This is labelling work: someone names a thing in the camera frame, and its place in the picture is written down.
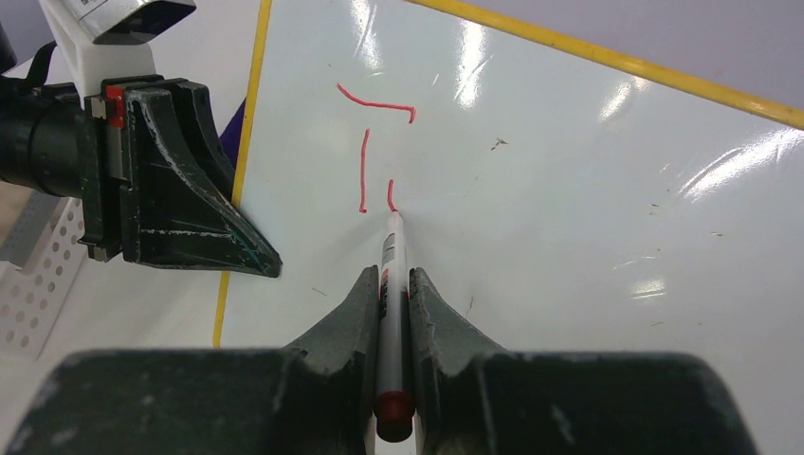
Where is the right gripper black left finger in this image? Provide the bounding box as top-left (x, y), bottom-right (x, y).
top-left (6, 266), bottom-right (378, 454)

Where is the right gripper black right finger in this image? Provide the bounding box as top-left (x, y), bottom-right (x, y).
top-left (409, 267), bottom-right (758, 454)

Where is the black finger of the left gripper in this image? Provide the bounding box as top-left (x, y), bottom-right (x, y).
top-left (120, 79), bottom-right (283, 278)

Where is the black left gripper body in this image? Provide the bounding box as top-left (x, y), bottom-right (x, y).
top-left (78, 78), bottom-right (164, 263)

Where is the red capped whiteboard marker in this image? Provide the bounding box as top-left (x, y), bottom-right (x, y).
top-left (374, 211), bottom-right (415, 443)

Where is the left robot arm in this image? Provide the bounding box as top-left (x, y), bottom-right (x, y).
top-left (1, 43), bottom-right (283, 278)

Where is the yellow framed whiteboard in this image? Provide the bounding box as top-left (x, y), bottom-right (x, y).
top-left (215, 1), bottom-right (803, 454)

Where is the purple cloth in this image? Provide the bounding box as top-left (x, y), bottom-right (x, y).
top-left (219, 100), bottom-right (246, 168)

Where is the white plastic basket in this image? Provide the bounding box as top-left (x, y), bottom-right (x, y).
top-left (1, 192), bottom-right (87, 360)

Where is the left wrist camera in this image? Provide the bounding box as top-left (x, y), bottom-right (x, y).
top-left (39, 0), bottom-right (196, 98)

